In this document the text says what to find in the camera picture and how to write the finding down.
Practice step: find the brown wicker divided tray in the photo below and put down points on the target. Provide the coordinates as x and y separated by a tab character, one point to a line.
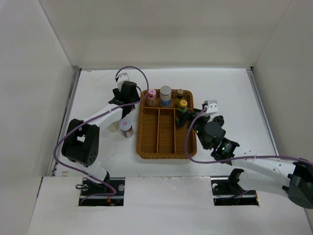
158	136

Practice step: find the black lid salt grinder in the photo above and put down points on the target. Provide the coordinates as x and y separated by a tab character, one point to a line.
113	127

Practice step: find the silver cap blue label shaker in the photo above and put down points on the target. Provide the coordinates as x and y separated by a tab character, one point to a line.
165	96

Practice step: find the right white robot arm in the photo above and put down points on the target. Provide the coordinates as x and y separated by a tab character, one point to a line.
286	176

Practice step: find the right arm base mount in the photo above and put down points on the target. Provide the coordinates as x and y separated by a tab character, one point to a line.
227	192

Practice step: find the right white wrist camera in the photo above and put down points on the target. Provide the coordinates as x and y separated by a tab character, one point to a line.
211	107

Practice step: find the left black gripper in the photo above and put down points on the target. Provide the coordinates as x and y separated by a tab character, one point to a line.
117	92

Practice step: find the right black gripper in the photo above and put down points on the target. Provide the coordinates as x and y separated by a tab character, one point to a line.
188	115

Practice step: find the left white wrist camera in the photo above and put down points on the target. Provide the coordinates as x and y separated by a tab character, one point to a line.
120	79

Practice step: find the pink cap spice jar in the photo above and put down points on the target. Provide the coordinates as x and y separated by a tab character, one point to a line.
151	98

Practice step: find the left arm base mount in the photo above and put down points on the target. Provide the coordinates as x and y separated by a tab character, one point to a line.
96	194

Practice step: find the red green sauce bottle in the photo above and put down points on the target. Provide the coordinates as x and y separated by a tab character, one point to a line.
180	113

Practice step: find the brown cap yellow oil bottle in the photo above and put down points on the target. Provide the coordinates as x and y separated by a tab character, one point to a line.
179	96

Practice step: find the small red label white jar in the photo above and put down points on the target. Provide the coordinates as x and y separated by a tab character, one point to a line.
126	128

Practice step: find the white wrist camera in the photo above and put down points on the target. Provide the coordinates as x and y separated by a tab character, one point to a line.
120	79
211	107

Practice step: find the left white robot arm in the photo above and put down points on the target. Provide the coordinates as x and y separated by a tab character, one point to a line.
82	145

